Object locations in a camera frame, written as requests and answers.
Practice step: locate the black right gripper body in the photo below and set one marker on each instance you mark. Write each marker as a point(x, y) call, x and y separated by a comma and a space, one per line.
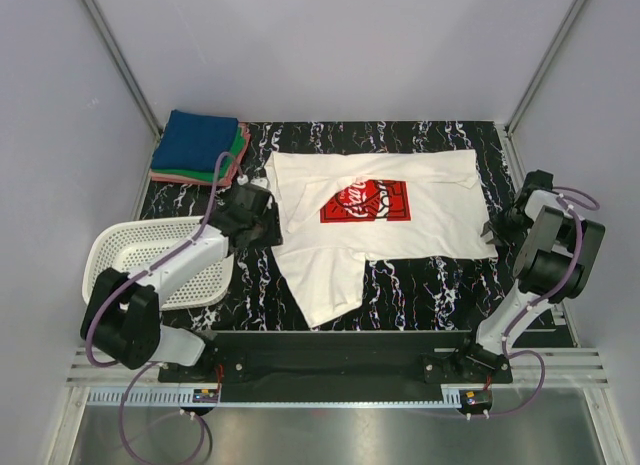
point(503, 226)

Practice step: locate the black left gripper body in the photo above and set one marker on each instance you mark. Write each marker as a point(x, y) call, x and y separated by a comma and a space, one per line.
point(267, 226)

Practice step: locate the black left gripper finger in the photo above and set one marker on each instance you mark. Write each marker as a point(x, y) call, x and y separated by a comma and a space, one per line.
point(275, 237)
point(272, 213)

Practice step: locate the white Coca-Cola print t-shirt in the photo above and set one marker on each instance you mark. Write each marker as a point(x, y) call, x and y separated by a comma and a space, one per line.
point(338, 212)

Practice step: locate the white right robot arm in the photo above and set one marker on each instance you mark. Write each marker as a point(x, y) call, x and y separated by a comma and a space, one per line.
point(553, 264)

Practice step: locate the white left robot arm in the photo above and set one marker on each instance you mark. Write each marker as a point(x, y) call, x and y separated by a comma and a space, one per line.
point(122, 324)

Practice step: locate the folded green t-shirt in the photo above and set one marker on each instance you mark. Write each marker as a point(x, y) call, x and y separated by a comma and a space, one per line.
point(229, 167)

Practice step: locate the folded blue t-shirt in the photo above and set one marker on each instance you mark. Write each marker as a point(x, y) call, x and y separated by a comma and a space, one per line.
point(193, 142)

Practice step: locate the folded pink t-shirt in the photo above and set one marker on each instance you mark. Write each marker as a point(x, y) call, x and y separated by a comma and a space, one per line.
point(162, 176)

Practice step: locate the white perforated plastic basket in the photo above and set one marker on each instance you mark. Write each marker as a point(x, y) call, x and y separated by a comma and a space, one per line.
point(190, 269)

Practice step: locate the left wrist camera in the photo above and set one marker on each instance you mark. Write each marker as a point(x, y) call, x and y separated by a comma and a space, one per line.
point(251, 197)

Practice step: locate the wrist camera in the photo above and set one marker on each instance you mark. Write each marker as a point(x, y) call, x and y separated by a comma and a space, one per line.
point(537, 180)
point(251, 197)

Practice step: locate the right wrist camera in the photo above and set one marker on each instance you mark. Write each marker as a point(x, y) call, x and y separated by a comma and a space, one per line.
point(537, 180)

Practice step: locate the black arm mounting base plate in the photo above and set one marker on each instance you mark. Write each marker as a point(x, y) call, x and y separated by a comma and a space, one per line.
point(433, 356)

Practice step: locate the white slotted cable duct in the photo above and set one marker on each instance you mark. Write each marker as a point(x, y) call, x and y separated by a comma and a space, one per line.
point(154, 396)

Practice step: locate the right aluminium frame post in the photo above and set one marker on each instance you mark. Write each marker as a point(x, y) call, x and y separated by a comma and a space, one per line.
point(567, 24)

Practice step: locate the aluminium frame post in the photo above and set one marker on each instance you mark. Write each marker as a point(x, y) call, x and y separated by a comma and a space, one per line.
point(109, 40)
point(567, 24)

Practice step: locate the left aluminium frame post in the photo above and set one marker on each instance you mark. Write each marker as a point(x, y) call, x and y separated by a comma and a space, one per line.
point(109, 40)

